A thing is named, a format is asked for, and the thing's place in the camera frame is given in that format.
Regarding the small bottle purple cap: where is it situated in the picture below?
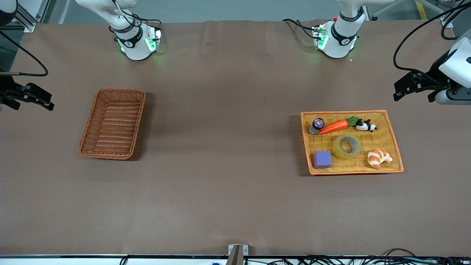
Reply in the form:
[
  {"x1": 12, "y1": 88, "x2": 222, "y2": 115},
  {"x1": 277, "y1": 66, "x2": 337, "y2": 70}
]
[{"x1": 308, "y1": 118, "x2": 325, "y2": 135}]

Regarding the black cable bundle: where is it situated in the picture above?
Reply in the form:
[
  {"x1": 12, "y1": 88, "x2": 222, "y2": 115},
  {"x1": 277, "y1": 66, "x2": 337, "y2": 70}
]
[{"x1": 243, "y1": 248, "x2": 471, "y2": 265}]

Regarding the orange wicker basket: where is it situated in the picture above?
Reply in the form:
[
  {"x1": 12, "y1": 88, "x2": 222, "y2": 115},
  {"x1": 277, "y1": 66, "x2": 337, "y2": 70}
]
[{"x1": 300, "y1": 110, "x2": 404, "y2": 176}]

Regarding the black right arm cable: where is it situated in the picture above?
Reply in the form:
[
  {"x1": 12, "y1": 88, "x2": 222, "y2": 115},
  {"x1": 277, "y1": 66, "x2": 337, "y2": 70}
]
[{"x1": 0, "y1": 31, "x2": 49, "y2": 77}]

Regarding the black white panda toy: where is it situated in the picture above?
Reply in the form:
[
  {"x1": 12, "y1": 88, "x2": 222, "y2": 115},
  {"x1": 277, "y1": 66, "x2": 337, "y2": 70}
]
[{"x1": 355, "y1": 119, "x2": 377, "y2": 132}]

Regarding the metal clamp bracket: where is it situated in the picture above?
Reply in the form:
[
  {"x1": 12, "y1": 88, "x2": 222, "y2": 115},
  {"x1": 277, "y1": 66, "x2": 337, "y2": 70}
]
[{"x1": 228, "y1": 244, "x2": 249, "y2": 265}]

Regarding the orange toy carrot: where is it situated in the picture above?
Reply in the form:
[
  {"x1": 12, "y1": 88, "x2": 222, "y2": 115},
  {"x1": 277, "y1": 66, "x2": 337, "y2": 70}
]
[{"x1": 318, "y1": 116, "x2": 363, "y2": 135}]

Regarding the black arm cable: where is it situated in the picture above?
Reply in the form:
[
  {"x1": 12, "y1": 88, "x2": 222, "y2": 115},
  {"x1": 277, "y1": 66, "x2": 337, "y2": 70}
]
[
  {"x1": 393, "y1": 2, "x2": 471, "y2": 80},
  {"x1": 0, "y1": 31, "x2": 49, "y2": 77}
]

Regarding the black base cable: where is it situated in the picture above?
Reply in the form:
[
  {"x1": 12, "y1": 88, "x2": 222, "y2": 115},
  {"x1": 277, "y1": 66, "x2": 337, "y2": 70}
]
[
  {"x1": 282, "y1": 18, "x2": 318, "y2": 39},
  {"x1": 131, "y1": 13, "x2": 163, "y2": 31}
]

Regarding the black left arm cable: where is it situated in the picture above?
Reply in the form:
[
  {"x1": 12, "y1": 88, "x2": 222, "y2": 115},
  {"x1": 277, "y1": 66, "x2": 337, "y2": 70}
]
[{"x1": 393, "y1": 2, "x2": 471, "y2": 80}]

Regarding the brown wicker basket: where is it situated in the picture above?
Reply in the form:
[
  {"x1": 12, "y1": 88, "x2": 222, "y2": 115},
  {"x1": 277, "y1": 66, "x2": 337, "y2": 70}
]
[{"x1": 78, "y1": 88, "x2": 146, "y2": 160}]

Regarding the clear yellowish tape roll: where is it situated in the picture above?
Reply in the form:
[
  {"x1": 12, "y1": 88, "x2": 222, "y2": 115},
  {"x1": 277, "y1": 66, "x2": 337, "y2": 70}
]
[{"x1": 332, "y1": 133, "x2": 362, "y2": 160}]

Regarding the brown table cover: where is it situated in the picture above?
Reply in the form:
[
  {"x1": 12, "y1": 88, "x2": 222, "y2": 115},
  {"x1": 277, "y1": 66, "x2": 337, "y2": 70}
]
[{"x1": 0, "y1": 19, "x2": 471, "y2": 257}]

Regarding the white table edge rail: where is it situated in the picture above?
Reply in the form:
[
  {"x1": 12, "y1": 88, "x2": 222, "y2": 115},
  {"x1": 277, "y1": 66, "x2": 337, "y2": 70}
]
[{"x1": 0, "y1": 254, "x2": 471, "y2": 265}]

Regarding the toy croissant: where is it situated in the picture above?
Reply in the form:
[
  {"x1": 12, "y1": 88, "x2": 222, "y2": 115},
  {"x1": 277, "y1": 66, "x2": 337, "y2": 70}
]
[{"x1": 367, "y1": 149, "x2": 393, "y2": 170}]

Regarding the purple foam block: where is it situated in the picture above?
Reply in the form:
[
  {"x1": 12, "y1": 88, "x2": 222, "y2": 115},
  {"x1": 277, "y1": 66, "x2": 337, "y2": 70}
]
[{"x1": 313, "y1": 151, "x2": 333, "y2": 169}]

